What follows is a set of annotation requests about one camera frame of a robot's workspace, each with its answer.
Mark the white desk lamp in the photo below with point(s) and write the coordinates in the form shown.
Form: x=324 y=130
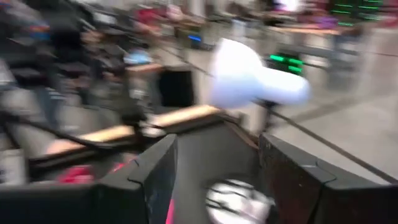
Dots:
x=239 y=74

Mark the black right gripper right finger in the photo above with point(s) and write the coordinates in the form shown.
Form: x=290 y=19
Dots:
x=326 y=205

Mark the green lit computer tower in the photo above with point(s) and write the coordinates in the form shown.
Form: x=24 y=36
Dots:
x=284 y=63

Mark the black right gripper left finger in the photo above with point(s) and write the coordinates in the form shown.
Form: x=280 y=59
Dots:
x=93 y=205

